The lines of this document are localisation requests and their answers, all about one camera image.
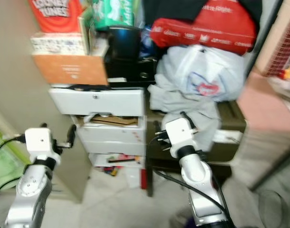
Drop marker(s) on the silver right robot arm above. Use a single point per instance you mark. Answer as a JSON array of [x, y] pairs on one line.
[[195, 171]]

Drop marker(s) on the white plastic drawer unit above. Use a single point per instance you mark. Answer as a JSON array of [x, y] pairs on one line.
[[97, 102]]

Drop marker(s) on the brown cardboard sheet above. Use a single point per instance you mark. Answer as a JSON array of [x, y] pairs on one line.
[[111, 120]]

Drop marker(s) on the grey garment with heart print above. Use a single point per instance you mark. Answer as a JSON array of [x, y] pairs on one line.
[[197, 71]]

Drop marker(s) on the dark olive storage box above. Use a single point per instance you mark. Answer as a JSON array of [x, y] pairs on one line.
[[230, 128]]

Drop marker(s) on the light green fabric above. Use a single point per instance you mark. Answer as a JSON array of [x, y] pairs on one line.
[[2, 161]]

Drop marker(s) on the orange cardboard box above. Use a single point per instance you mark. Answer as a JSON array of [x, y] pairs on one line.
[[69, 70]]

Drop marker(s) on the black appliance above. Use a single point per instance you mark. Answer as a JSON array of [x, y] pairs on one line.
[[128, 71]]

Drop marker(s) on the white patterned box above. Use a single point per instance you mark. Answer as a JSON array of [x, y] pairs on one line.
[[57, 43]]

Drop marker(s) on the large red plastic package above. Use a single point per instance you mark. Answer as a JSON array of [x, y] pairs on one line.
[[207, 31]]

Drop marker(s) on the black pot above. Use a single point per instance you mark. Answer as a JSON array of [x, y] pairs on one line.
[[123, 43]]

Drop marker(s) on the red Looney Tunes bag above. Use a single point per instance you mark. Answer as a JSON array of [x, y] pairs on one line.
[[54, 16]]

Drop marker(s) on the beige and brown lattice basket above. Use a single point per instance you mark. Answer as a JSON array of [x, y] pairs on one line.
[[287, 52]]

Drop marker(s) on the green printed pack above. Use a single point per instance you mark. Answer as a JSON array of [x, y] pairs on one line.
[[114, 13]]

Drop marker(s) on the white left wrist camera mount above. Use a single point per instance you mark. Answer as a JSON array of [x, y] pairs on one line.
[[39, 140]]

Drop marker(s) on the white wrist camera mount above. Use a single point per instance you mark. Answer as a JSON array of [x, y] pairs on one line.
[[39, 140], [179, 134]]

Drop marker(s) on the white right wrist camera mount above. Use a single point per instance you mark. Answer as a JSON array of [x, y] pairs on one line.
[[179, 134]]

